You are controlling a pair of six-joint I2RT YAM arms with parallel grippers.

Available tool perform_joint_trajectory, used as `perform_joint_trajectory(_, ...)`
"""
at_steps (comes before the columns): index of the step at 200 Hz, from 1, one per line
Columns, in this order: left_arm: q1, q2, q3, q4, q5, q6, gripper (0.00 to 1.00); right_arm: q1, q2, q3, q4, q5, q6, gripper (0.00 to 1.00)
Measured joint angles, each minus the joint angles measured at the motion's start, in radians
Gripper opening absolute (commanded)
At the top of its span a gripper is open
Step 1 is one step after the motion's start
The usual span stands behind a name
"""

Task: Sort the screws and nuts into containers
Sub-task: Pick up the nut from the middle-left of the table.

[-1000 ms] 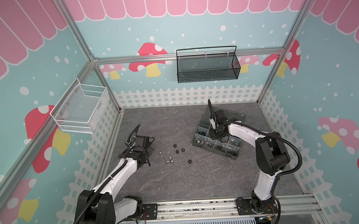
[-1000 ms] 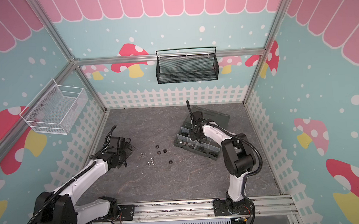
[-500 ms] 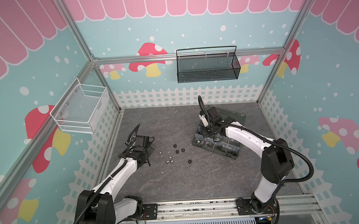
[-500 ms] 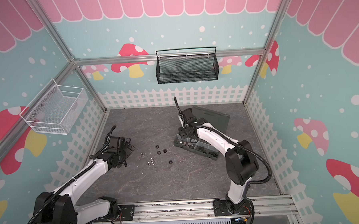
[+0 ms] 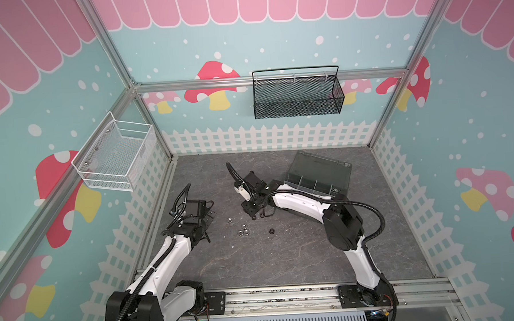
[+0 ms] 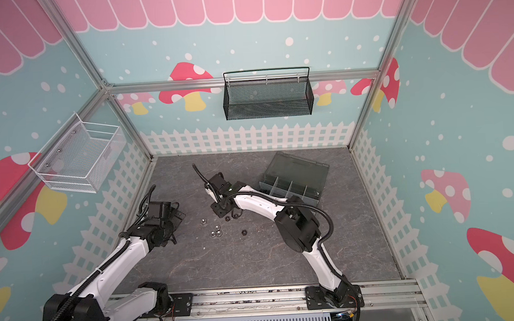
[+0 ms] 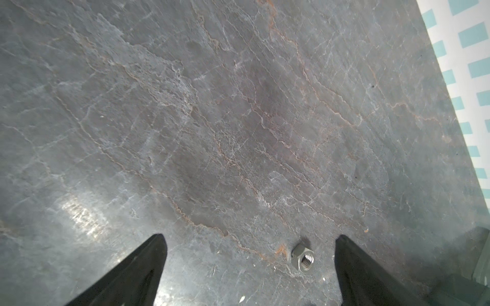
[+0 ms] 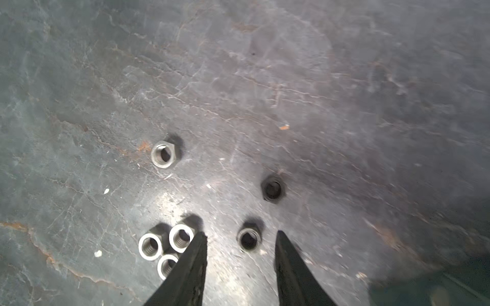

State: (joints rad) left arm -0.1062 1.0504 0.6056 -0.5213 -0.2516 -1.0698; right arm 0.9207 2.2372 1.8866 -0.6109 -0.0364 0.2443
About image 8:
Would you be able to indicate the black hex nut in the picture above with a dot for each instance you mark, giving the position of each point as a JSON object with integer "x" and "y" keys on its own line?
{"x": 249, "y": 239}
{"x": 273, "y": 189}

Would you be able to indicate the green compartment organizer box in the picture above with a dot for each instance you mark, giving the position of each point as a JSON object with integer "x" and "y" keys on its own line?
{"x": 466, "y": 284}

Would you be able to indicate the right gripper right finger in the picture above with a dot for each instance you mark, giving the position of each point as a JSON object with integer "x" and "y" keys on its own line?
{"x": 296, "y": 284}

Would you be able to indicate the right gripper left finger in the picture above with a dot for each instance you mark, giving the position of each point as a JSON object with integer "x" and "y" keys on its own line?
{"x": 186, "y": 283}

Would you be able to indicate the silver hex nut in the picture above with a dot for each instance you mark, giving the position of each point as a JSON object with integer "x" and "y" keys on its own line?
{"x": 165, "y": 265}
{"x": 180, "y": 237}
{"x": 150, "y": 246}

